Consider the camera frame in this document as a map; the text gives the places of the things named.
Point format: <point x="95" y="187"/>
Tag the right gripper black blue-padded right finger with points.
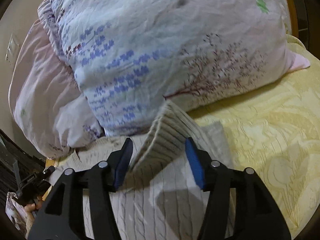
<point x="257" y="215"/>

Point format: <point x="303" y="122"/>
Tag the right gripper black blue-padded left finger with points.
<point x="77" y="196"/>

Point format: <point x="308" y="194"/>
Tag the grey cable-knit sweater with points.
<point x="159" y="198"/>

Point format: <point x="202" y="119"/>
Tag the person's left hand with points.
<point x="30" y="208"/>

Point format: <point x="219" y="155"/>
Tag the pink floral left pillow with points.
<point x="45" y="100"/>

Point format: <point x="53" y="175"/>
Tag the yellow patterned bedspread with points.
<point x="275" y="130"/>

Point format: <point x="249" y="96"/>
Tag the blue floral right pillow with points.
<point x="130" y="56"/>

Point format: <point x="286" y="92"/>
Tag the white wall switch plate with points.
<point x="13" y="49"/>

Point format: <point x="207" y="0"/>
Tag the wooden door frame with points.
<point x="293" y="18"/>

